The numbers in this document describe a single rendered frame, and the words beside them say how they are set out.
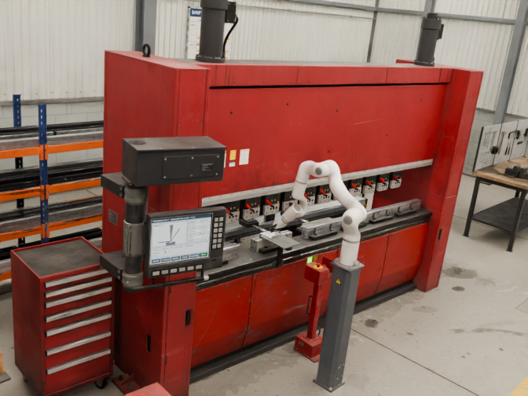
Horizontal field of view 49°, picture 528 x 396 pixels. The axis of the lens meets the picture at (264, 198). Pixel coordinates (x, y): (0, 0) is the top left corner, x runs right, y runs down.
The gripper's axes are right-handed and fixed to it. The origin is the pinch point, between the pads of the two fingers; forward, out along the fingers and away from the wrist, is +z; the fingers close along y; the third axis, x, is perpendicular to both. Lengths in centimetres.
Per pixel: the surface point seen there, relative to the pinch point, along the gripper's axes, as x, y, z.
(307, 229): 2.0, -43.9, 11.5
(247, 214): -12.8, 25.5, -8.4
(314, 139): -47, -37, -48
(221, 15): -107, 58, -110
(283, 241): 11.8, -0.2, -1.3
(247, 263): 17.0, 30.4, 10.9
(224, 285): 25, 51, 21
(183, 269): 31, 125, -52
